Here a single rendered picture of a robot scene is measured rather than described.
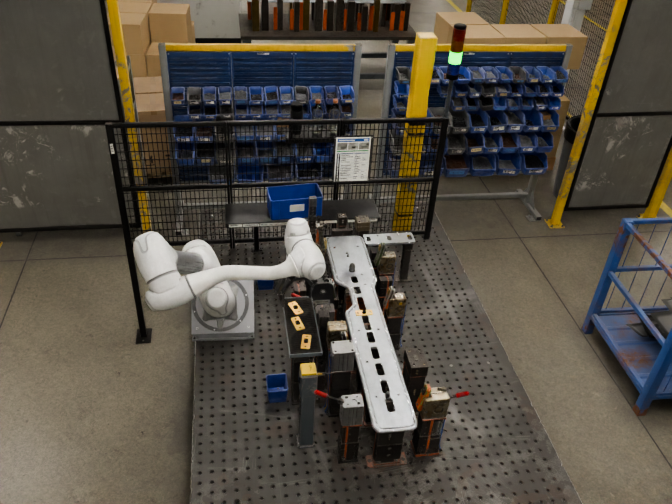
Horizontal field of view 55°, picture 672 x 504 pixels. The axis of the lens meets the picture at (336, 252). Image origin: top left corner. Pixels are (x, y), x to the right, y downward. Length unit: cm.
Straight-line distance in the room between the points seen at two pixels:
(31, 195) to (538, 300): 389
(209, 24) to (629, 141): 594
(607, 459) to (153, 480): 256
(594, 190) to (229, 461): 417
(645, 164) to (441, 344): 322
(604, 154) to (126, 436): 427
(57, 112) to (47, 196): 70
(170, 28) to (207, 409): 507
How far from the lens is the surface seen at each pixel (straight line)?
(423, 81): 378
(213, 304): 316
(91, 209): 537
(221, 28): 968
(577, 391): 453
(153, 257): 265
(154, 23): 747
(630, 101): 578
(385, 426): 270
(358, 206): 391
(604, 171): 602
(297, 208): 373
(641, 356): 471
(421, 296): 380
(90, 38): 475
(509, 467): 308
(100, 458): 397
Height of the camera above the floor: 308
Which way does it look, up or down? 36 degrees down
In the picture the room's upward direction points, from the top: 4 degrees clockwise
